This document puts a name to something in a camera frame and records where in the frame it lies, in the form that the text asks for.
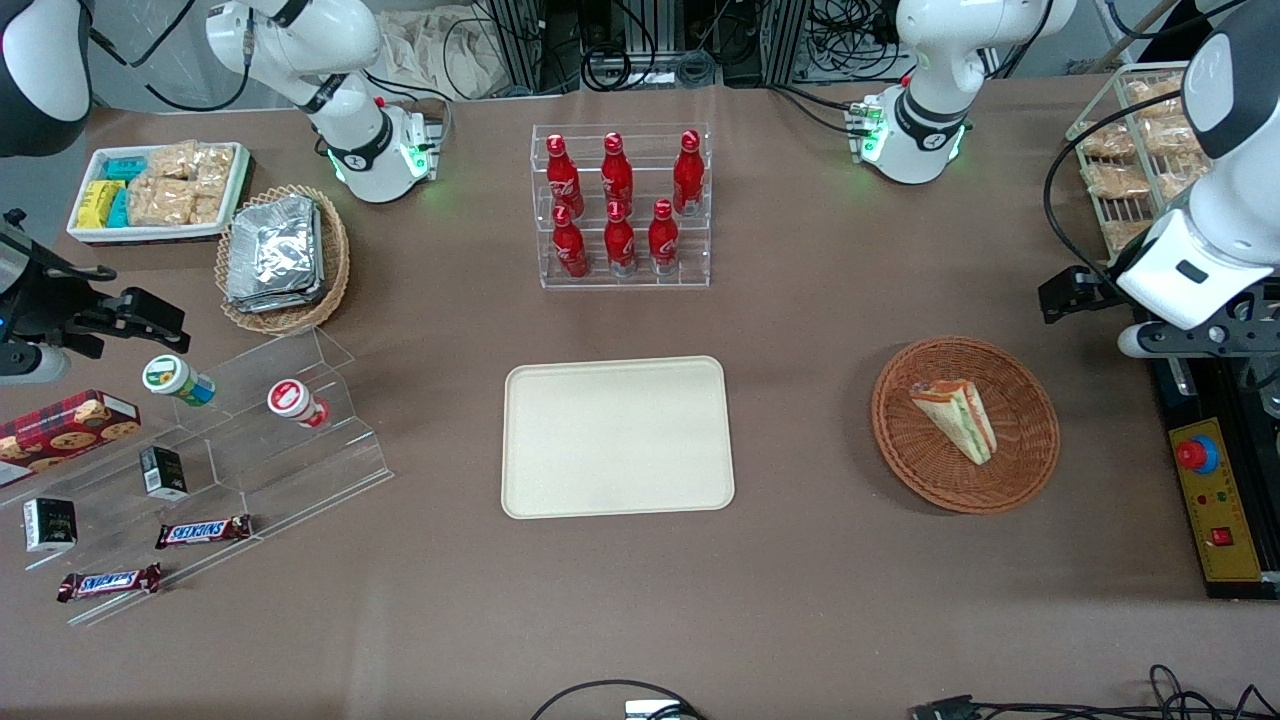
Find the red-lidded cup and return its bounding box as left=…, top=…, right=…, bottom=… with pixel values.
left=266, top=378, right=332, bottom=430

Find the black yellow control box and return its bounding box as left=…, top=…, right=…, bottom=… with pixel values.
left=1146, top=350, right=1280, bottom=602

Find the red cola bottle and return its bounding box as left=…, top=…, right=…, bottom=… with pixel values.
left=604, top=200, right=638, bottom=277
left=601, top=132, right=635, bottom=211
left=672, top=130, right=706, bottom=217
left=545, top=134, right=585, bottom=217
left=552, top=205, right=591, bottom=280
left=648, top=198, right=681, bottom=276

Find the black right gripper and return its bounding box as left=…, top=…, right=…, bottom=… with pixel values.
left=0, top=208, right=192, bottom=359

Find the red emergency stop button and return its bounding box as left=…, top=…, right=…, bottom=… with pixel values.
left=1176, top=434, right=1222, bottom=477

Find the yellow snack packet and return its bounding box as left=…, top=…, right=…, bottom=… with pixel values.
left=77, top=180, right=125, bottom=230

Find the aluminium frame post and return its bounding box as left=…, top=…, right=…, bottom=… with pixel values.
left=760, top=0, right=813, bottom=87
left=486, top=0, right=547, bottom=93

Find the clear acrylic step display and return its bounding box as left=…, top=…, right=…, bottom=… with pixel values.
left=0, top=325, right=395, bottom=629

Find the beige rectangular serving tray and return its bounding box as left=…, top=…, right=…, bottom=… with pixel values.
left=501, top=356, right=736, bottom=521

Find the brown Snickers bar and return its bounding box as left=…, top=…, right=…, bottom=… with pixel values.
left=56, top=563, right=164, bottom=604
left=154, top=514, right=254, bottom=551

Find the black cable with connector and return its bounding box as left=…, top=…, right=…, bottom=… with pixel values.
left=908, top=663, right=1280, bottom=720

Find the white rectangular snack tray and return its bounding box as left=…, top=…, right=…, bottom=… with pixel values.
left=66, top=142, right=252, bottom=247

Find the red tartan cookie box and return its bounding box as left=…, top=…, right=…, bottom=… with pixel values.
left=0, top=389, right=142, bottom=475

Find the round brown wicker basket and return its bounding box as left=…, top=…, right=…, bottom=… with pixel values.
left=871, top=336, right=1062, bottom=516

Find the beige cloth bag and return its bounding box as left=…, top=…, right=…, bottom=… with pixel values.
left=378, top=6, right=506, bottom=101

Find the small black carton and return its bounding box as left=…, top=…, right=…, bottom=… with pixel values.
left=22, top=496, right=79, bottom=554
left=138, top=445, right=190, bottom=502

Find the green-lidded cup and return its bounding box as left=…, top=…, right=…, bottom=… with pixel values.
left=141, top=354, right=217, bottom=408

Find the white wire rack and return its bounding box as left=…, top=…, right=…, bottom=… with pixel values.
left=1064, top=62, right=1216, bottom=263

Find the black looped cable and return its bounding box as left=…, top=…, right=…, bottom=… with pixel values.
left=528, top=679, right=706, bottom=720

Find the clear acrylic bottle rack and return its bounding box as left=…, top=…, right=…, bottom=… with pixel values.
left=530, top=123, right=712, bottom=291

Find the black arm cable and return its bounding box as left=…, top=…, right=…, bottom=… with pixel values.
left=1043, top=90, right=1196, bottom=293

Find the tan wicker basket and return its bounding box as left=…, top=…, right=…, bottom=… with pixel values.
left=215, top=185, right=352, bottom=336

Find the silver foil packet stack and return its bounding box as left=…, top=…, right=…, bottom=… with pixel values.
left=224, top=194, right=325, bottom=314

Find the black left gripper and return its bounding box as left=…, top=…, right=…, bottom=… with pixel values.
left=1038, top=265, right=1280, bottom=358

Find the coiled black cable bundle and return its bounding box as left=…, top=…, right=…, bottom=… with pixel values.
left=580, top=40, right=723, bottom=93

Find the plastic-wrapped triangle sandwich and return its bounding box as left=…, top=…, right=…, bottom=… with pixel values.
left=908, top=379, right=999, bottom=467

